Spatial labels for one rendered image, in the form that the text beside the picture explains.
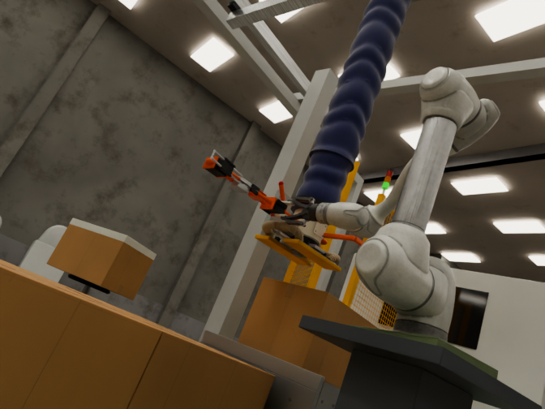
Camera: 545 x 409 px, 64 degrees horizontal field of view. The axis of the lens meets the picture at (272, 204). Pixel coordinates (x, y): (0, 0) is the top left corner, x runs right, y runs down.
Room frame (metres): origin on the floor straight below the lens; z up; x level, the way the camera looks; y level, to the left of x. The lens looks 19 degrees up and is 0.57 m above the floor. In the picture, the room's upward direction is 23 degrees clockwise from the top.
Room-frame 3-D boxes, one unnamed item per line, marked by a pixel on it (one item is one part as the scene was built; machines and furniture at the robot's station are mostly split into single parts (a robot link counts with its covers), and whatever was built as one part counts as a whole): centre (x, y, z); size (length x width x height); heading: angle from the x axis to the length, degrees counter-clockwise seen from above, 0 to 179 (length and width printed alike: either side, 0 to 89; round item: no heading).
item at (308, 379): (2.01, -0.19, 0.58); 0.70 x 0.03 x 0.06; 45
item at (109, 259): (3.56, 1.07, 0.82); 0.60 x 0.40 x 0.40; 62
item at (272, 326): (2.25, -0.45, 0.75); 0.60 x 0.40 x 0.40; 134
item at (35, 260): (8.86, 3.62, 0.73); 0.75 x 0.66 x 1.46; 119
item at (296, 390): (2.01, -0.19, 0.48); 0.70 x 0.03 x 0.15; 45
